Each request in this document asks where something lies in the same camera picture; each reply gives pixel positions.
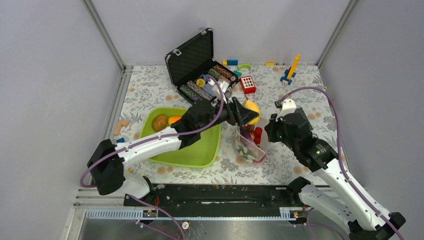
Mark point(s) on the brown kiwi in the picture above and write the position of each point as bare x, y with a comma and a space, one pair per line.
159, 123

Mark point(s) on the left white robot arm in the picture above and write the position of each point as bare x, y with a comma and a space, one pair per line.
109, 163

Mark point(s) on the yellow lemon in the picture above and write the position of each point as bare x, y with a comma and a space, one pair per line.
249, 104

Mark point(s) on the tan wooden block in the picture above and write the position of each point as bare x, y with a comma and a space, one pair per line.
119, 125

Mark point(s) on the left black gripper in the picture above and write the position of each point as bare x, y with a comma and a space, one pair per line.
244, 114

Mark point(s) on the green avocado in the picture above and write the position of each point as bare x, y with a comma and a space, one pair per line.
248, 153

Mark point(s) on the red building block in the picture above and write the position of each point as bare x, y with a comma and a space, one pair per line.
247, 84

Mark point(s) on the black poker chip case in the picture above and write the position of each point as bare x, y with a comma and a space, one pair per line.
193, 59

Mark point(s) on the purple eggplant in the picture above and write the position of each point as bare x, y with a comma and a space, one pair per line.
246, 138

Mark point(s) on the orange mango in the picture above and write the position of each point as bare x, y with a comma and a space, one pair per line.
173, 119

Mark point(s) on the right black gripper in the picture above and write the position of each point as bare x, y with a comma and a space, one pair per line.
274, 122

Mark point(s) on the green plastic tray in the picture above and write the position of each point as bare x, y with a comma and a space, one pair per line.
201, 154

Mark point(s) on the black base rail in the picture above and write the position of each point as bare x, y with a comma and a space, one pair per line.
224, 200

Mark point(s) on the green arch block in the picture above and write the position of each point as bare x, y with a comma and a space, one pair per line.
244, 66

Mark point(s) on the blue block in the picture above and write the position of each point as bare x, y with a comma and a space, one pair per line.
232, 62

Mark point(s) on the clear zip top bag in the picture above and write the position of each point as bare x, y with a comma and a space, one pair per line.
264, 143

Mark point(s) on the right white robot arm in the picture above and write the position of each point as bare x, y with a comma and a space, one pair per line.
358, 213

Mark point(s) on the red apple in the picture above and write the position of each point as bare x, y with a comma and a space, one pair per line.
259, 160

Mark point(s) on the blue yellow block tower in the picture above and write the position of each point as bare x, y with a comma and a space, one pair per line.
290, 73

